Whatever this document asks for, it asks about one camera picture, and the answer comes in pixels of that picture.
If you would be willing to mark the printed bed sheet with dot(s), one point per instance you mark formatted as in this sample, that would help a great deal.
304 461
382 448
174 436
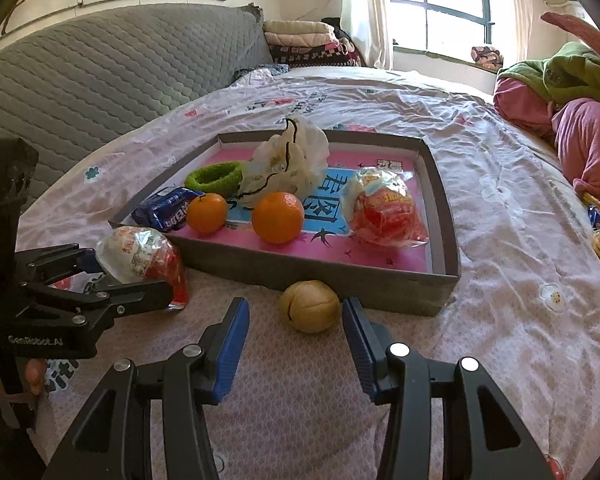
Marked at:
505 260

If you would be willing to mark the patterned cushion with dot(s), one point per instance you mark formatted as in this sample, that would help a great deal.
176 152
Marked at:
486 57

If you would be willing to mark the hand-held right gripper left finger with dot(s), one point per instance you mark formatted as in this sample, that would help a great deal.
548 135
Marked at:
230 350

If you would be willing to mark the pink quilted mat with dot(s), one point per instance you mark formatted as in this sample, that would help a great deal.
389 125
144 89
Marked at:
575 30

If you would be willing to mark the small blue packet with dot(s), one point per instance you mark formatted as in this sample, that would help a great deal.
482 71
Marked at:
596 216

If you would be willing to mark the grey cardboard box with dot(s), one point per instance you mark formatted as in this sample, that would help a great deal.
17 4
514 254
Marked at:
380 290

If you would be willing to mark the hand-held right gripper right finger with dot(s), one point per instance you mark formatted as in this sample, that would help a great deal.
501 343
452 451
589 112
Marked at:
360 350

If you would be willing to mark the grey quilted headboard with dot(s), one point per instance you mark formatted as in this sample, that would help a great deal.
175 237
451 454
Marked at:
105 70

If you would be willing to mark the person's left hand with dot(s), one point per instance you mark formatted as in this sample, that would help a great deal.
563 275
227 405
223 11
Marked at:
34 376

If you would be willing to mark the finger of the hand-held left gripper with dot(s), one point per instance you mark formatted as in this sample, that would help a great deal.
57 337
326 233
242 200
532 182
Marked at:
55 260
130 297

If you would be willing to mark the pink folded blanket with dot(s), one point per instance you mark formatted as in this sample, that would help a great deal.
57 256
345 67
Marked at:
300 39

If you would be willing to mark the window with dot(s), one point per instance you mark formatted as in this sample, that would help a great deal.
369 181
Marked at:
445 5

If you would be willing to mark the pink book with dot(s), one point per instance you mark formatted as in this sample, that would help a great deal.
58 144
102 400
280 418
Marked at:
380 260

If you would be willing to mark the green blanket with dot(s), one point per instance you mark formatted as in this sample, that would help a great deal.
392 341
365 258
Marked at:
570 77

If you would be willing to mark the clear red snack packet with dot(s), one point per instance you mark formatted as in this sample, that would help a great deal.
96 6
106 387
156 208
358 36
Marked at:
135 255
385 210

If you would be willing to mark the blue biscuit packet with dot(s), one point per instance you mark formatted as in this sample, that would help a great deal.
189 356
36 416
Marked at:
165 212

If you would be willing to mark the cream plush toy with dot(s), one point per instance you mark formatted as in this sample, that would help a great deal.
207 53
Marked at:
300 160

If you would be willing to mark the cream folded blanket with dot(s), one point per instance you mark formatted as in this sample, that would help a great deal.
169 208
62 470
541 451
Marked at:
295 27

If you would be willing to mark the dark checked folded blanket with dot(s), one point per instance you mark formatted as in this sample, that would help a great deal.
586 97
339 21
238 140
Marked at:
315 55

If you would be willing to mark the orange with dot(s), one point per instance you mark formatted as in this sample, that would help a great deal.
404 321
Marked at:
277 217
207 212

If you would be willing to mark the white curtain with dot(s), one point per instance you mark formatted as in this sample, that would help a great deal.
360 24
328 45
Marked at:
517 10
365 10

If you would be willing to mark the dark cloth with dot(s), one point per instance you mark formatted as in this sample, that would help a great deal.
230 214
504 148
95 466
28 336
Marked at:
337 27

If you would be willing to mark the blue patterned cloth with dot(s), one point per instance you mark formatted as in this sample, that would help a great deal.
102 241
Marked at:
260 70

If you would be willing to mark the small beige ball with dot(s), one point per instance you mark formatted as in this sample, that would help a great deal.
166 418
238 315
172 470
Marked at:
312 307

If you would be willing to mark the pink quilt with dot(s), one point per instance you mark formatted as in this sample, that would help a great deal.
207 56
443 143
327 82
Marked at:
590 145

